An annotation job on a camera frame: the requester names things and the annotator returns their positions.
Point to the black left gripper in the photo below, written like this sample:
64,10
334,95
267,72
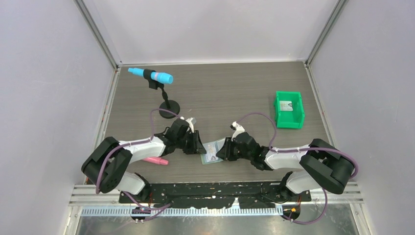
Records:
196,147

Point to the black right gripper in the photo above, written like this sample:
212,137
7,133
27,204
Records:
225,153

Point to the mint green card holder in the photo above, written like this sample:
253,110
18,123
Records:
212,149

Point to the silver VIP card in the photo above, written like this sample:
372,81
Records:
286,106

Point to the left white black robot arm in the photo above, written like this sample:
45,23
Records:
106,167

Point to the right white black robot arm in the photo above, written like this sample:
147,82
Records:
317,165

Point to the pink marker pen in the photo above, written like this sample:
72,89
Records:
156,160

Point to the black microphone stand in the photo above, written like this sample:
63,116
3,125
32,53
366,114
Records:
169,108

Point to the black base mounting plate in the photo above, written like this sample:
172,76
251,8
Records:
221,195

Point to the green plastic bin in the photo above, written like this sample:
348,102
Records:
289,120

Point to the blue toy microphone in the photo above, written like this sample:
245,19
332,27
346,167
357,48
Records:
161,77

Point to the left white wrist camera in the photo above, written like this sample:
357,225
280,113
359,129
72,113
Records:
191,122

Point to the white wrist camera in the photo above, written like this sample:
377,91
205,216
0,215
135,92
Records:
191,122
237,129

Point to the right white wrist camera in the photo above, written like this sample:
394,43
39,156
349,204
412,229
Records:
237,129

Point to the aluminium frame rail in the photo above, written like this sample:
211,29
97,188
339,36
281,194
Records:
84,195

